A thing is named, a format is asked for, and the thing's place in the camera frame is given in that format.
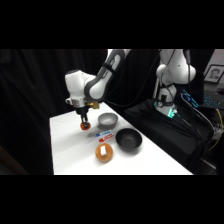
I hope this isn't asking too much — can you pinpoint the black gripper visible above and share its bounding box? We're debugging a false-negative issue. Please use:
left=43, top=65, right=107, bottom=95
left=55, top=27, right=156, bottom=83
left=74, top=105, right=92, bottom=130

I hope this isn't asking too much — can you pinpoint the grey bowl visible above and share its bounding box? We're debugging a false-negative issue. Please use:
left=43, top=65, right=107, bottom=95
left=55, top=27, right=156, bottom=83
left=97, top=112, right=119, bottom=131

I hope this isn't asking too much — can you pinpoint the brown wooden bowl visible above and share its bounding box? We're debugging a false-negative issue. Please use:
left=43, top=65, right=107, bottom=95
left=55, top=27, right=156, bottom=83
left=94, top=142, right=115, bottom=164

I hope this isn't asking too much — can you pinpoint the black bowl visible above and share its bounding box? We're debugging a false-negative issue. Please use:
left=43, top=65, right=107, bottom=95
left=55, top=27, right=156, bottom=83
left=115, top=127, right=144, bottom=152

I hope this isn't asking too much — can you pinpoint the blue marker pen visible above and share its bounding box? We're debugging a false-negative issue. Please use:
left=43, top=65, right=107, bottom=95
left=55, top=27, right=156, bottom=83
left=94, top=131, right=114, bottom=138

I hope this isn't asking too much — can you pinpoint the red marker pen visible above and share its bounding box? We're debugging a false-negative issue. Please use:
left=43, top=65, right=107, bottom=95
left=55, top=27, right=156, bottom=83
left=98, top=134, right=115, bottom=144

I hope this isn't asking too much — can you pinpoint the black curtain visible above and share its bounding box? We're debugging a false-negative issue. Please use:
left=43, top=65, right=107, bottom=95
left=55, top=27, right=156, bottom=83
left=0, top=49, right=161, bottom=176

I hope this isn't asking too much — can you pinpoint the black cloth covered stand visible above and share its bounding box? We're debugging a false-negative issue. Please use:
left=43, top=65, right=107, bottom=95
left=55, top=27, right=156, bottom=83
left=123, top=97, right=215, bottom=175

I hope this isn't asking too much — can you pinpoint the small green light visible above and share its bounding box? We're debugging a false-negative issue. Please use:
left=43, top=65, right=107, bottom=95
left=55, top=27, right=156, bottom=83
left=166, top=107, right=178, bottom=120

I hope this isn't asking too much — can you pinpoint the keyboard with cyan lights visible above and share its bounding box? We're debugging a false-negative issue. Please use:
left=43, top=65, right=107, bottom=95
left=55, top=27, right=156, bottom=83
left=181, top=88, right=224, bottom=110

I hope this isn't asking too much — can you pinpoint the framed portrait picture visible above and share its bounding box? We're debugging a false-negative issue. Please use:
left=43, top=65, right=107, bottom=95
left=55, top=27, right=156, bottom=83
left=203, top=64, right=224, bottom=85

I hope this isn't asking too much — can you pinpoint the gold wrist camera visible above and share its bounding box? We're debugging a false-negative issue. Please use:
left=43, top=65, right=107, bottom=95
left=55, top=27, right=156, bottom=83
left=87, top=101, right=101, bottom=111

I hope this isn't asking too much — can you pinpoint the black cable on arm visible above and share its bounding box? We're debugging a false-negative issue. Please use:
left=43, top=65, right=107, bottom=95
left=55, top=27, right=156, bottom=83
left=103, top=49, right=178, bottom=109

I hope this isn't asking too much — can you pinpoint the yellow cable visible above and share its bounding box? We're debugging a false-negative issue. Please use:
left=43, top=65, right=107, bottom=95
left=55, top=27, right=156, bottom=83
left=207, top=107, right=224, bottom=152

